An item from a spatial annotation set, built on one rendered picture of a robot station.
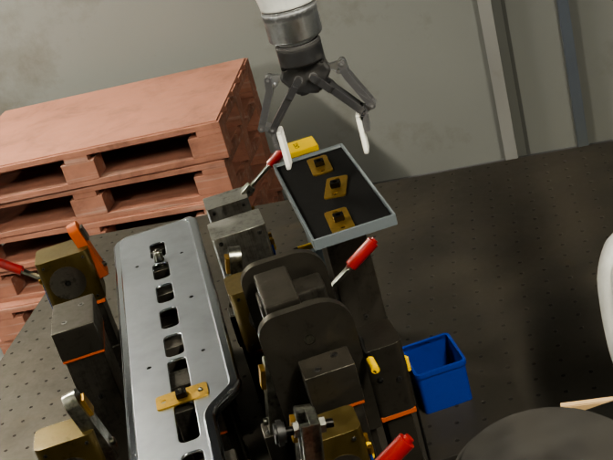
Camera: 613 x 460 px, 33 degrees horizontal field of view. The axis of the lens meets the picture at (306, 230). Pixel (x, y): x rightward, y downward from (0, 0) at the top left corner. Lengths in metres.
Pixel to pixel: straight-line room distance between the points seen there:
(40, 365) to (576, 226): 1.31
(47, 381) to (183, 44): 2.14
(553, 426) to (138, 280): 1.70
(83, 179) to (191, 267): 1.64
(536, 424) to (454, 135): 3.92
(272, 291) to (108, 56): 3.03
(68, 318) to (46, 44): 2.64
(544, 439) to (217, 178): 3.15
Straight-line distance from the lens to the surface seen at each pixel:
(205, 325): 1.81
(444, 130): 4.29
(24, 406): 2.42
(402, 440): 1.17
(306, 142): 2.02
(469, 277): 2.34
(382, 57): 4.19
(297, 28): 1.64
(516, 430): 0.40
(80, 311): 1.95
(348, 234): 1.61
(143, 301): 1.96
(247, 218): 1.88
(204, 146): 3.47
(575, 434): 0.39
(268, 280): 1.47
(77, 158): 3.60
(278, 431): 1.12
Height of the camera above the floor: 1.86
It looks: 25 degrees down
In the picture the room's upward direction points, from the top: 16 degrees counter-clockwise
